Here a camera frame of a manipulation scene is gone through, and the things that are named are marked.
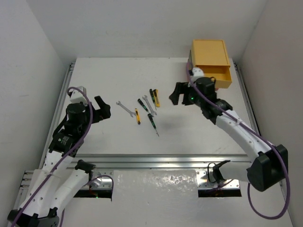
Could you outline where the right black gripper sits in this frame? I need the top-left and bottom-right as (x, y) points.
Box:
(170, 81), (205, 107)

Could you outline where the yellow utility knife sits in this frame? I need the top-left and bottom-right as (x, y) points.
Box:
(153, 89), (160, 107)
(135, 108), (141, 125)

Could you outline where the yellow drawer box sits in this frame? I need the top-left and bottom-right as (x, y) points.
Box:
(190, 39), (232, 89)

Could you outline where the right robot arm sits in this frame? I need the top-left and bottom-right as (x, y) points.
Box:
(169, 77), (288, 192)

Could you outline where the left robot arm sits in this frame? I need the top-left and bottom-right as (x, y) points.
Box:
(7, 96), (111, 227)

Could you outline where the red drawer box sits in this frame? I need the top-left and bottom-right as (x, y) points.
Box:
(186, 61), (191, 82)

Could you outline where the green black screwdriver far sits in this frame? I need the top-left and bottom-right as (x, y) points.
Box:
(149, 89), (157, 110)

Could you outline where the green black screwdriver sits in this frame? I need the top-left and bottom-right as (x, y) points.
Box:
(137, 98), (149, 112)
(147, 113), (159, 137)
(149, 89), (157, 110)

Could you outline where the silver open-end wrench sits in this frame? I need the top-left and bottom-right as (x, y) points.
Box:
(116, 101), (136, 117)

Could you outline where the green drawer box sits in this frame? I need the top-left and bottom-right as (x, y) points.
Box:
(187, 51), (194, 82)

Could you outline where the silver combination wrench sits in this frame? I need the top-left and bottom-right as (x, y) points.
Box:
(142, 95), (157, 116)

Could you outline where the green black screwdriver left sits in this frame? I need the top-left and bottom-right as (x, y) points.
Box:
(137, 98), (149, 112)

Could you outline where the green black screwdriver near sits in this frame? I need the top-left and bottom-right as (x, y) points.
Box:
(147, 113), (159, 137)

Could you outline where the white front cover panel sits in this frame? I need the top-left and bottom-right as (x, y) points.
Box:
(60, 170), (292, 227)

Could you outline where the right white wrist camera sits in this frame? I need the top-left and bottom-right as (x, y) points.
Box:
(191, 67), (205, 83)

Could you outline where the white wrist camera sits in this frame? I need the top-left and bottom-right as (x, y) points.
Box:
(68, 86), (87, 105)
(191, 67), (205, 83)

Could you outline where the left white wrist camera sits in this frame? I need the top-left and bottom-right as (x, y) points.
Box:
(68, 86), (87, 105)

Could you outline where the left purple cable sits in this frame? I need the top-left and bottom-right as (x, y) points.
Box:
(11, 87), (114, 227)

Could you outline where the aluminium rail frame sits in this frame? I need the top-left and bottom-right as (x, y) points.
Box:
(18, 61), (284, 197)

